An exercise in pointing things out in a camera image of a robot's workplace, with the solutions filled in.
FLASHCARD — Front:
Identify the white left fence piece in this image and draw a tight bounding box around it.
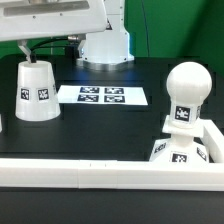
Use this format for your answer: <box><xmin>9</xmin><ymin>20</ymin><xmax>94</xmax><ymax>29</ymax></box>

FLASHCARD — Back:
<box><xmin>0</xmin><ymin>114</ymin><xmax>3</xmax><ymax>133</ymax></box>

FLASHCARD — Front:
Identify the white lamp base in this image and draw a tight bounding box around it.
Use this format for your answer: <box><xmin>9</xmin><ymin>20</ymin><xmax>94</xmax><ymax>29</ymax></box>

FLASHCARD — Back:
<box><xmin>149</xmin><ymin>115</ymin><xmax>209</xmax><ymax>165</ymax></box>

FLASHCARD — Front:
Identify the white marker sheet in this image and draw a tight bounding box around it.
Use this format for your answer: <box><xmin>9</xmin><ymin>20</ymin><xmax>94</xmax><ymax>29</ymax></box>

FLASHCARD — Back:
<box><xmin>58</xmin><ymin>85</ymin><xmax>148</xmax><ymax>106</ymax></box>

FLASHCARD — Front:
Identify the white lamp bulb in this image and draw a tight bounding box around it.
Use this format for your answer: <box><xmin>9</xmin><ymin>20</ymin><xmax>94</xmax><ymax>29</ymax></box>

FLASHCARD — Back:
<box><xmin>166</xmin><ymin>62</ymin><xmax>212</xmax><ymax>128</ymax></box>

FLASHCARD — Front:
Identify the white conical lamp shade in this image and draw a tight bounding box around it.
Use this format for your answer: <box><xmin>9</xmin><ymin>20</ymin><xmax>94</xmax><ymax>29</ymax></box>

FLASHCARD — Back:
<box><xmin>15</xmin><ymin>61</ymin><xmax>60</xmax><ymax>121</ymax></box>

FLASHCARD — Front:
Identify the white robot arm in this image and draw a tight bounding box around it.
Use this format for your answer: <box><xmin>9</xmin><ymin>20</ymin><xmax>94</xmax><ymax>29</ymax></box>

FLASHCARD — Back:
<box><xmin>0</xmin><ymin>0</ymin><xmax>133</xmax><ymax>71</ymax></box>

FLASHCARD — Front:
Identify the black cable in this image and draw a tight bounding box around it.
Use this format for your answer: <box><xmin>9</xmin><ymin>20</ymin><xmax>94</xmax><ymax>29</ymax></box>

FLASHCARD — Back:
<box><xmin>28</xmin><ymin>36</ymin><xmax>83</xmax><ymax>54</ymax></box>

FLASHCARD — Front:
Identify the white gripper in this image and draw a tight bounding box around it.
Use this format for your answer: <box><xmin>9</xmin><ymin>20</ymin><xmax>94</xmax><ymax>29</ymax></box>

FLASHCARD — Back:
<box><xmin>0</xmin><ymin>0</ymin><xmax>107</xmax><ymax>63</ymax></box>

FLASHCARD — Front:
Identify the white front fence bar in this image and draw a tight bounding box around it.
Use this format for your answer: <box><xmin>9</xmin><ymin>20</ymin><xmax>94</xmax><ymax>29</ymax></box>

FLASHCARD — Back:
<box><xmin>0</xmin><ymin>158</ymin><xmax>224</xmax><ymax>191</ymax></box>

